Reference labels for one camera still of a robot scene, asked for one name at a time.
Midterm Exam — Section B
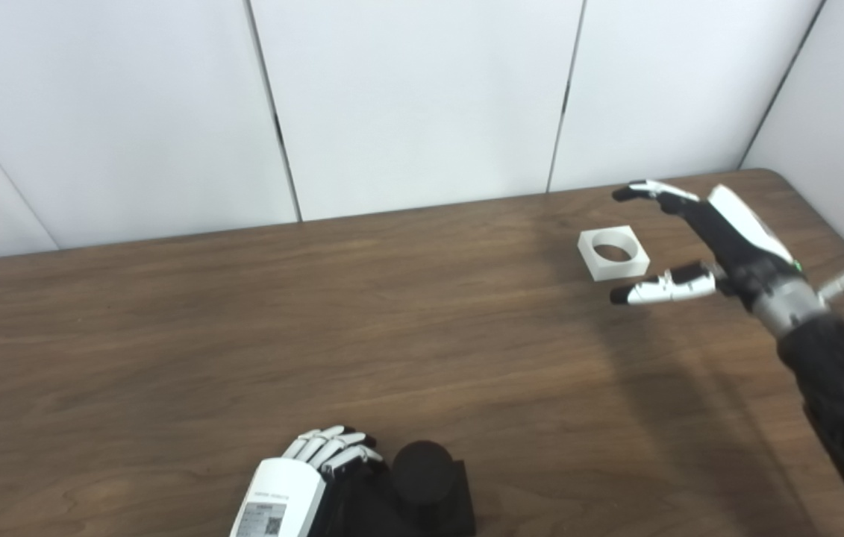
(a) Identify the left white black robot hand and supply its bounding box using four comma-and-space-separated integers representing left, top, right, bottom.
230, 425, 385, 537

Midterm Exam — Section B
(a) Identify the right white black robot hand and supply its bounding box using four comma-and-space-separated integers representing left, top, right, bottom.
610, 180, 803, 307

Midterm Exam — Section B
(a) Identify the white square piece with hole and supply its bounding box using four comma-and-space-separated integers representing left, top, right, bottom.
578, 225, 650, 282

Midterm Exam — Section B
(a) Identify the black peg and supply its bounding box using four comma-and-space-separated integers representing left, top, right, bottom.
328, 440, 476, 537

